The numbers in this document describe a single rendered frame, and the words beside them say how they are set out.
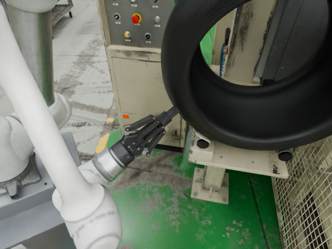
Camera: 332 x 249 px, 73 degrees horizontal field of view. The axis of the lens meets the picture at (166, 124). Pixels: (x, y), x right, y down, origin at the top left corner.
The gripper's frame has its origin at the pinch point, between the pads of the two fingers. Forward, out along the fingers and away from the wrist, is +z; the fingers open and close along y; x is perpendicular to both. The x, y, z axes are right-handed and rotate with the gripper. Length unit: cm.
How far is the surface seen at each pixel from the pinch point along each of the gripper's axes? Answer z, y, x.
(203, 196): -2, 99, -49
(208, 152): 4.5, 22.8, 0.4
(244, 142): 13.1, 18.2, 12.1
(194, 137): 5.3, 19.6, -8.0
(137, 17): 30, -21, -72
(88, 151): -52, 49, -126
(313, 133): 27.0, 20.3, 24.9
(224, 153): 10.4, 31.0, -2.0
